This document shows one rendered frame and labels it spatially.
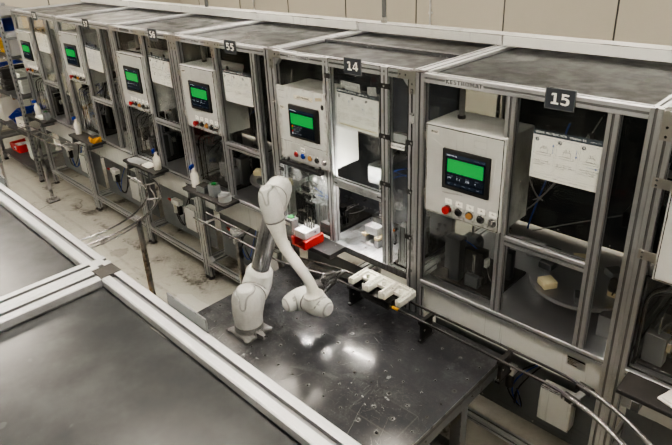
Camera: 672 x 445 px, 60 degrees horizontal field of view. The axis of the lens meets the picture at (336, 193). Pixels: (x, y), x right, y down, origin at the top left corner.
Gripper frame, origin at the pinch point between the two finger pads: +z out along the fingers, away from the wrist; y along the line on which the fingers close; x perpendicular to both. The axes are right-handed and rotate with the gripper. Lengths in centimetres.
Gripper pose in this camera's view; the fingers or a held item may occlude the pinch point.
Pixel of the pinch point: (340, 273)
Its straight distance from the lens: 331.4
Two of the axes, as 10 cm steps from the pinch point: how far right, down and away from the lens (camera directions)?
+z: 7.0, -3.2, 6.4
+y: -0.4, -9.1, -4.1
